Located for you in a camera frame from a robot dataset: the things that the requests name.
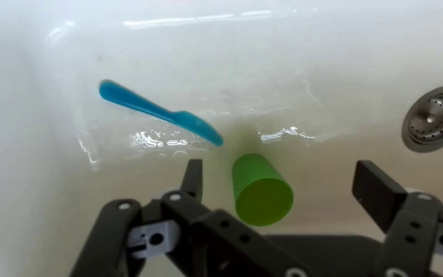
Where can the metal sink drain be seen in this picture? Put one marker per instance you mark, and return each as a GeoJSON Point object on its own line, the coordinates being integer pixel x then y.
{"type": "Point", "coordinates": [434, 118]}

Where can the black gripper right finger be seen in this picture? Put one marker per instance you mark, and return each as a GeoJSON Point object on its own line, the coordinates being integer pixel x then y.
{"type": "Point", "coordinates": [401, 215]}

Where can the green plastic cup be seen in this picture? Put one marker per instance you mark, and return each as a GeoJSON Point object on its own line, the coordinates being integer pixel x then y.
{"type": "Point", "coordinates": [261, 192]}

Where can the white ceramic sink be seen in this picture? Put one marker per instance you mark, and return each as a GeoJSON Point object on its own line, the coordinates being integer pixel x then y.
{"type": "Point", "coordinates": [222, 61]}

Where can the blue toothbrush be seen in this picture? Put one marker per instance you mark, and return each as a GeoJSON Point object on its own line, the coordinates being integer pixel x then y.
{"type": "Point", "coordinates": [161, 111]}

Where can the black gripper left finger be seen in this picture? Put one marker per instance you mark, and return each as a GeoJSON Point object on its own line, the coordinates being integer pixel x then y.
{"type": "Point", "coordinates": [191, 231]}

